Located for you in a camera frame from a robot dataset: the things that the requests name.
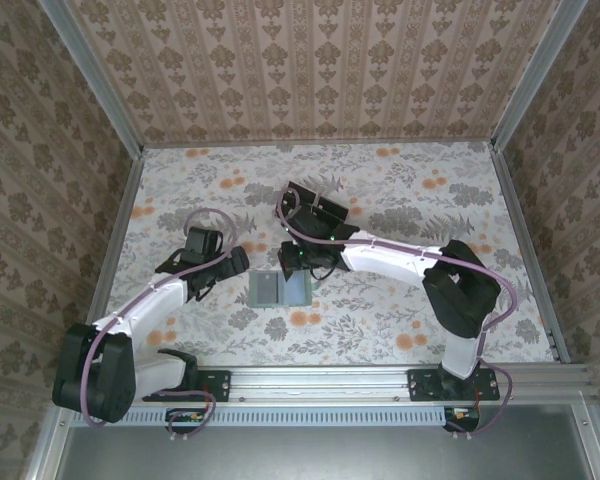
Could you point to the grey metal panel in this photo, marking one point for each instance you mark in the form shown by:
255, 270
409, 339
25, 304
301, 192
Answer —
305, 455

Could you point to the grey-green card holder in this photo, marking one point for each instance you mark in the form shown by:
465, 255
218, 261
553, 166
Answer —
297, 292

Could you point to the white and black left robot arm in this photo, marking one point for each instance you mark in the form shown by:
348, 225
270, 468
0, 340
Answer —
145, 310

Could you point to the aluminium mounting rail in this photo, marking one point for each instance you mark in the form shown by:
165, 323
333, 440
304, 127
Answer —
320, 382

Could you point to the aluminium frame bar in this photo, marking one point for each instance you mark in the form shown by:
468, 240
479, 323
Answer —
46, 450
591, 445

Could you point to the aluminium frame post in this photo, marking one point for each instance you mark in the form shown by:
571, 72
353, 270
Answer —
95, 75
536, 75

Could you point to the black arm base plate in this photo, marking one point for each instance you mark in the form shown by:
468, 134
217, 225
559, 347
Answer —
420, 387
221, 386

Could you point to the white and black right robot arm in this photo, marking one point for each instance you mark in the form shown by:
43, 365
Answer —
385, 257

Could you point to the aluminium side rail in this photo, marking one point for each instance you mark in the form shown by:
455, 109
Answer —
519, 225
121, 215

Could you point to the clear acrylic card stand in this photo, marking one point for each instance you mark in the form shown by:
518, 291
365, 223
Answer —
317, 199

